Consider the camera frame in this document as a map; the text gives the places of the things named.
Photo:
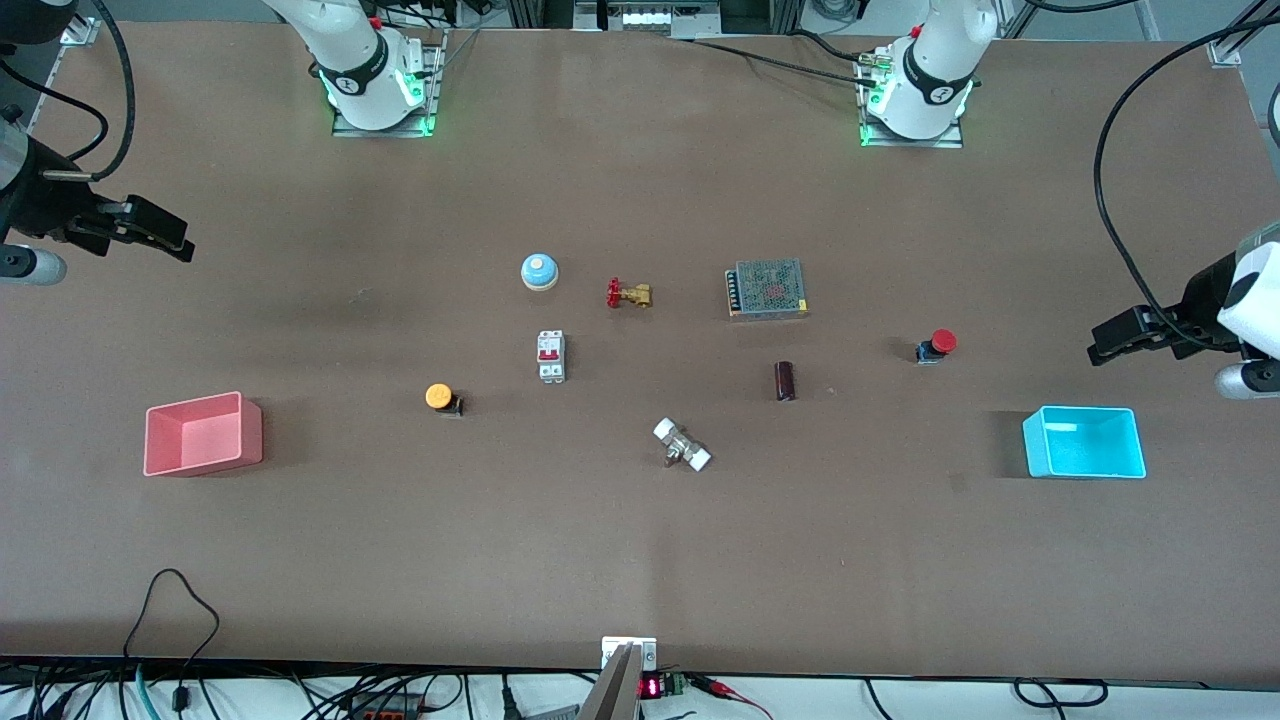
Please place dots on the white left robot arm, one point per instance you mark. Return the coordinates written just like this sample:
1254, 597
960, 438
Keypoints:
940, 60

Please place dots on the red clip lead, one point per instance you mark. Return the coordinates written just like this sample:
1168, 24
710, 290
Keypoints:
722, 688

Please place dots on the metal mesh power supply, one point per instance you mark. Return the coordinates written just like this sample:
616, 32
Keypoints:
770, 290

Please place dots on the aluminium corner bracket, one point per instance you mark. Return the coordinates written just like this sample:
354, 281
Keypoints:
1225, 52
80, 30

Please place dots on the red digit display module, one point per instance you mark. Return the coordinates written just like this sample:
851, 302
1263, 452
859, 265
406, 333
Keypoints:
650, 688

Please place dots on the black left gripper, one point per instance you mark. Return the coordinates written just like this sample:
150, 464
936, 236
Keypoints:
1192, 312

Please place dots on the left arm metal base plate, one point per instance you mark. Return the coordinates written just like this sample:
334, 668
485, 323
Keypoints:
950, 142

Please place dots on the cyan plastic bin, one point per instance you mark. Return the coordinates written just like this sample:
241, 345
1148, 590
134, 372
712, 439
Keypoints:
1085, 450

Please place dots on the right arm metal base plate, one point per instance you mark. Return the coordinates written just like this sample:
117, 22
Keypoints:
435, 100

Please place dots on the metal fitting white caps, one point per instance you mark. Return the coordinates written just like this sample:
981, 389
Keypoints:
680, 445

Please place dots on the grey metal camera mount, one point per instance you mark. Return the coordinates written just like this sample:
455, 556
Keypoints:
615, 690

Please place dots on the silver metal power strip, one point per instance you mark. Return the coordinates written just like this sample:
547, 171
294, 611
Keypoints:
650, 18

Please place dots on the dark red cylindrical capacitor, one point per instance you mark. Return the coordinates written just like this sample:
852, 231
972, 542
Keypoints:
785, 381

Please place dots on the blue dome bell button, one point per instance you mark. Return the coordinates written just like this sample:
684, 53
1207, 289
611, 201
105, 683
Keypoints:
539, 270

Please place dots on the red push button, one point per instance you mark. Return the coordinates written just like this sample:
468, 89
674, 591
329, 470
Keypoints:
943, 340

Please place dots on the white circuit breaker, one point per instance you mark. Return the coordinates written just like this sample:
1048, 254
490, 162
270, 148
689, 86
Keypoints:
551, 355

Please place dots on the yellow push button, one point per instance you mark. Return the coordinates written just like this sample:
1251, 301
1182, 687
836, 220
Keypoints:
437, 396

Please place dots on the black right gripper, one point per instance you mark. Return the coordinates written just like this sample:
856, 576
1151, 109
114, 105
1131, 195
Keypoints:
40, 205

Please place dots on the pink plastic bin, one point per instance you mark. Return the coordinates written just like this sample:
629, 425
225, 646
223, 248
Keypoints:
195, 440

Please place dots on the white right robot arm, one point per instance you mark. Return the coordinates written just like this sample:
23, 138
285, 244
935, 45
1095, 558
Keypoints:
350, 50

